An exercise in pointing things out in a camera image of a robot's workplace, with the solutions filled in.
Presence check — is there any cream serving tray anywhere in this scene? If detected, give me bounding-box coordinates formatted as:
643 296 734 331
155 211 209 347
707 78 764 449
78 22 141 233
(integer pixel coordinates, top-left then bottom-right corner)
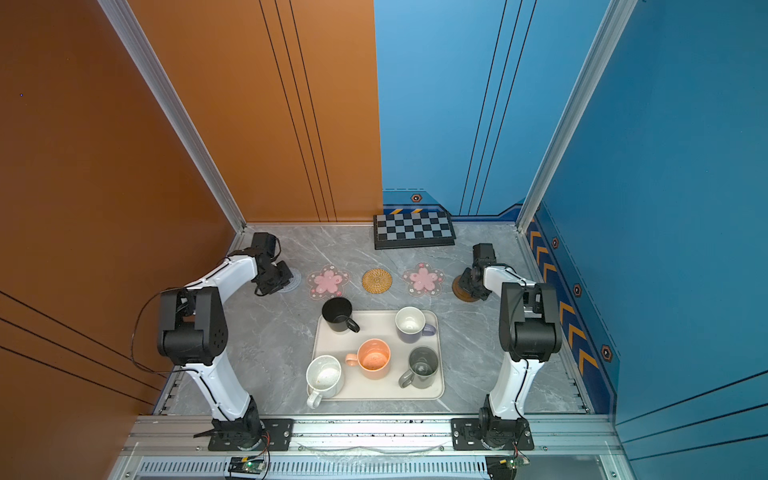
312 310 445 402

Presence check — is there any orange pink mug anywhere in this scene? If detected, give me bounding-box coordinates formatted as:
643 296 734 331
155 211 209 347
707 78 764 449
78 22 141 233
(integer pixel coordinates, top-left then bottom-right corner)
345 338 391 380

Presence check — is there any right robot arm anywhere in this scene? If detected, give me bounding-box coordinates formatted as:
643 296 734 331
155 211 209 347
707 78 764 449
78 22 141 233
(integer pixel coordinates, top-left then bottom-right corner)
455 265 562 450

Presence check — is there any folded checkerboard box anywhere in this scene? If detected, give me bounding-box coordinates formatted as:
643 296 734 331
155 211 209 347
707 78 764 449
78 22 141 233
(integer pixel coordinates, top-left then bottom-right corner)
373 210 456 250

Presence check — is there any woven rattan coaster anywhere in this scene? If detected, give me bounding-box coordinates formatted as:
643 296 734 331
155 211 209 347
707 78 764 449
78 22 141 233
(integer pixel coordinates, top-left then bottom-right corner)
361 268 393 294

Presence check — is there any lavender mug white inside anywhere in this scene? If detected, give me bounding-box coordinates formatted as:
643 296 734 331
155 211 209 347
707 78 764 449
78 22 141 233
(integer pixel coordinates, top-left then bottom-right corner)
394 307 437 343

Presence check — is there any right small circuit board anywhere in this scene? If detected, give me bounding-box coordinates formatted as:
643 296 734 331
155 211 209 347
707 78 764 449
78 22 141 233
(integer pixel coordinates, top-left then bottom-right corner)
485 455 530 480

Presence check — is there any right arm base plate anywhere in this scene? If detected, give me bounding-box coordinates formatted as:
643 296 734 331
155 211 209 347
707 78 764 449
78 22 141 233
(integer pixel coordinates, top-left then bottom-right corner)
450 418 535 451

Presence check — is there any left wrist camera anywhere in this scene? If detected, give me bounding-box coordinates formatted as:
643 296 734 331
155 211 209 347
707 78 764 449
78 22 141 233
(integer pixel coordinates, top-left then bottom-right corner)
250 232 281 261

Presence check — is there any aluminium front rail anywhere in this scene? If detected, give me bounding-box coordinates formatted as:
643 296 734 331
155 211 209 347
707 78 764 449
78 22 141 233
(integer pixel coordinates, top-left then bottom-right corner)
119 414 624 456

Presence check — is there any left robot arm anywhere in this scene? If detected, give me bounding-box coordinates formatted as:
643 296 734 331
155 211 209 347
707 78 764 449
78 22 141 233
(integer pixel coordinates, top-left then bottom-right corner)
157 251 293 452

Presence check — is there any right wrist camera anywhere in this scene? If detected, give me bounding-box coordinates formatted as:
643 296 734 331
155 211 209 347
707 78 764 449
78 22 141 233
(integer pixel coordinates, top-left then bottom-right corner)
473 243 497 269

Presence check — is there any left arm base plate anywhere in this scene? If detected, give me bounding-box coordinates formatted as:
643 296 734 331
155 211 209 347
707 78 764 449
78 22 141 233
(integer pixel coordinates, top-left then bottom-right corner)
208 418 294 453

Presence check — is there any brown wooden coaster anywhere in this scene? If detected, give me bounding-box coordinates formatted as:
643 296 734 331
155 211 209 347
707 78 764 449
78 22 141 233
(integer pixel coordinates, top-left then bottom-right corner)
452 276 478 303

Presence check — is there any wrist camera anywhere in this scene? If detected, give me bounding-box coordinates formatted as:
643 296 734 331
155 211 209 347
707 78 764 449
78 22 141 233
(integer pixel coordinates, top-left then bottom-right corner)
250 232 281 261
473 243 497 269

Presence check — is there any grey green mug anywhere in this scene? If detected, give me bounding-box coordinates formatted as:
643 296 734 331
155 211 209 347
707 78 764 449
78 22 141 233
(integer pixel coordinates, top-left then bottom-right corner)
398 347 439 389

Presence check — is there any light blue woven coaster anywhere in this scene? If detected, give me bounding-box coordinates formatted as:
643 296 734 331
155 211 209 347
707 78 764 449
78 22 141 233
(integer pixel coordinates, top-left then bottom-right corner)
280 267 302 293

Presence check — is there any green circuit board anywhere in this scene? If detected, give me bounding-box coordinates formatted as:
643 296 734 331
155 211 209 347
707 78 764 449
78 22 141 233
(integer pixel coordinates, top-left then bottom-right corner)
226 456 269 479

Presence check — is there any black mug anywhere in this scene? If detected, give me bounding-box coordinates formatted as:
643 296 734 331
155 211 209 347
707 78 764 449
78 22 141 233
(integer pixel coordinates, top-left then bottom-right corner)
321 297 360 333

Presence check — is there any pink flower coaster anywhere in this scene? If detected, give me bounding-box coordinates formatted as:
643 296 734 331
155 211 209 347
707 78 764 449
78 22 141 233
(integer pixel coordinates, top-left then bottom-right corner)
401 262 445 297
307 265 350 300

